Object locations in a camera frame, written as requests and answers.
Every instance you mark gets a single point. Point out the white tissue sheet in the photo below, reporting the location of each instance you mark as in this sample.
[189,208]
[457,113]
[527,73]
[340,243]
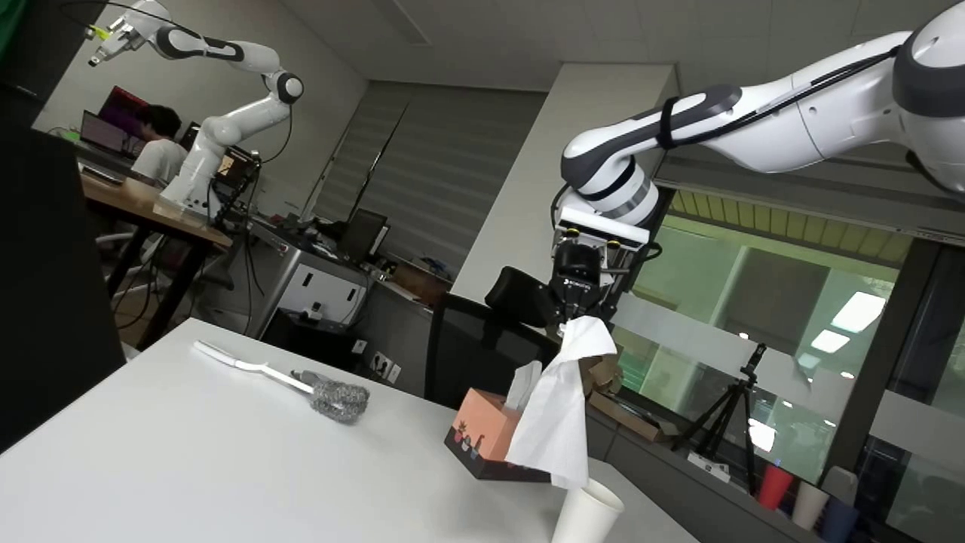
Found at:
[550,432]

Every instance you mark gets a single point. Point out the next white tissue in box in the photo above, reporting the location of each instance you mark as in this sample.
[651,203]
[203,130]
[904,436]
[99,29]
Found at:
[522,383]

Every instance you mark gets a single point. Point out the white paper cup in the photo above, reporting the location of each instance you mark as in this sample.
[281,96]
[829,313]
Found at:
[585,514]

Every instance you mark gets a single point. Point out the orange tissue box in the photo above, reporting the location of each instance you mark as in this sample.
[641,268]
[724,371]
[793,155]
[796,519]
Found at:
[481,437]

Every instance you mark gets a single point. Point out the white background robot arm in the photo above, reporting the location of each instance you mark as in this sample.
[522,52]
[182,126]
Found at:
[148,21]

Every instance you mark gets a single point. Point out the white computer case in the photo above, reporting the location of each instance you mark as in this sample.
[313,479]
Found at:
[316,287]

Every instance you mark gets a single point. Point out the black camera tripod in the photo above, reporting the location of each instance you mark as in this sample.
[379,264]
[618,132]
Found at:
[706,432]

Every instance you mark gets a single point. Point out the white main robot arm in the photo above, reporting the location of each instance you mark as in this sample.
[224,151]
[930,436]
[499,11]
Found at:
[903,87]

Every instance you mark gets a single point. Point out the brown cardboard box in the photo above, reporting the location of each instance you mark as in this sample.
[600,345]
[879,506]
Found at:
[600,374]

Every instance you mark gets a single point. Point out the red cup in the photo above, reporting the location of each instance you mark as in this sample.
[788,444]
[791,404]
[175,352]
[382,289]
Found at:
[773,487]

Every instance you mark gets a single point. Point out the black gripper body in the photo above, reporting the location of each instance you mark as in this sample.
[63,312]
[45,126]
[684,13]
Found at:
[590,277]

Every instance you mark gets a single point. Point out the black office chair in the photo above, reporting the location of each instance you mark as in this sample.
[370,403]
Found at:
[481,345]

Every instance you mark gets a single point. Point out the wooden background desk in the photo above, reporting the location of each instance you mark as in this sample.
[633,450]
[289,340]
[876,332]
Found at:
[139,203]

